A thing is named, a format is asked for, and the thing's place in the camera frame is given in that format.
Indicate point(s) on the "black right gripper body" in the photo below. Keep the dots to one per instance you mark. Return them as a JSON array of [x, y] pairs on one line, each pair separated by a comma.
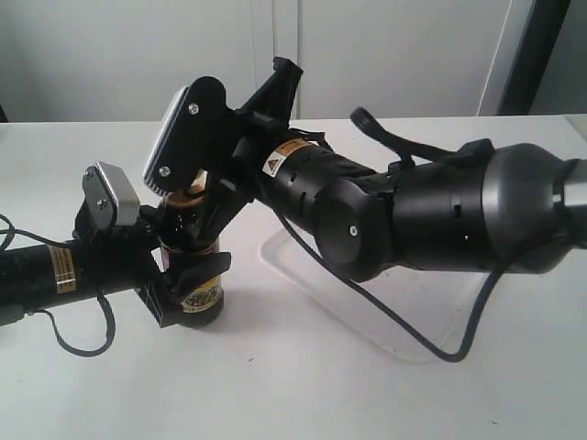
[[263, 118]]

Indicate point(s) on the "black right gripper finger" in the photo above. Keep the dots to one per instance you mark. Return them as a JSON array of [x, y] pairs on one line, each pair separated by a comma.
[[222, 202]]

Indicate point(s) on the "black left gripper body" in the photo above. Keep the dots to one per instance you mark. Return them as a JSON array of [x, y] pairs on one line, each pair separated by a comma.
[[119, 258]]

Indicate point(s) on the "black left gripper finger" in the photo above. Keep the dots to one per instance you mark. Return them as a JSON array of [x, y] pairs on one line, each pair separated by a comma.
[[196, 277]]

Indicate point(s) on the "dark soy sauce bottle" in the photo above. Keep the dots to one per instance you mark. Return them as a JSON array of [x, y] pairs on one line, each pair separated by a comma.
[[179, 214]]

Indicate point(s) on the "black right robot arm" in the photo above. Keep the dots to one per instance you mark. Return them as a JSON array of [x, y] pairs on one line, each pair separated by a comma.
[[477, 208]]

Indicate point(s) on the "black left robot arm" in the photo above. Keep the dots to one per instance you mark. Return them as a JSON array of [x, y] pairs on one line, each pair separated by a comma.
[[47, 275]]

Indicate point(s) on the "white rectangular plastic tray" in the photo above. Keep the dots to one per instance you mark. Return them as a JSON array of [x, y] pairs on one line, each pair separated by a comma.
[[436, 304]]

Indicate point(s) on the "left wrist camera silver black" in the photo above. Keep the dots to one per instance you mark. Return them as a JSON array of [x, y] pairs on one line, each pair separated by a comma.
[[109, 196]]

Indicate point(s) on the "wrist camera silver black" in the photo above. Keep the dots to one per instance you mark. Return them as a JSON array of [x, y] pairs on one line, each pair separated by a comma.
[[109, 196], [188, 128]]

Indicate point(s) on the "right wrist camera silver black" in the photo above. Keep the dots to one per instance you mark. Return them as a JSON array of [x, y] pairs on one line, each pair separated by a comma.
[[188, 128]]

